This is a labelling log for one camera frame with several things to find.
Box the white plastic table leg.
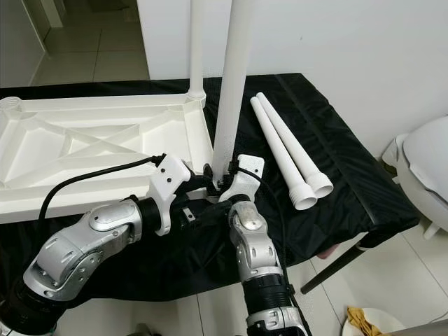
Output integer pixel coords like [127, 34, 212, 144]
[250, 97, 318, 211]
[188, 0, 205, 102]
[255, 92, 334, 199]
[212, 0, 256, 179]

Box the white plastic table top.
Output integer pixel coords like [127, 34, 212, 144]
[0, 94, 214, 225]

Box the pink round object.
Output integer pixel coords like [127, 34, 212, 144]
[315, 248, 341, 262]

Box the black table cloth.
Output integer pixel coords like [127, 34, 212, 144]
[0, 73, 421, 309]

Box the yellow cloth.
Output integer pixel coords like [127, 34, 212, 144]
[346, 307, 382, 336]

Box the white plastic chair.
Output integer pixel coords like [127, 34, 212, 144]
[381, 115, 448, 239]

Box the white round bowl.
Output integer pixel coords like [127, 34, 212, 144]
[342, 308, 407, 336]

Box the grey metal pole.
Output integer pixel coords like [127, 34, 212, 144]
[392, 321, 448, 336]

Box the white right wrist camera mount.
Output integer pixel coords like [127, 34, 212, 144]
[217, 154, 265, 204]

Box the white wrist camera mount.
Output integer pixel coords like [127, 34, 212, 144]
[217, 154, 265, 204]
[148, 154, 191, 235]

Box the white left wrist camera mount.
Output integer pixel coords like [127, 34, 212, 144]
[148, 154, 191, 235]

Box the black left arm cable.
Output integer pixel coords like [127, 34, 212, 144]
[40, 155, 167, 221]

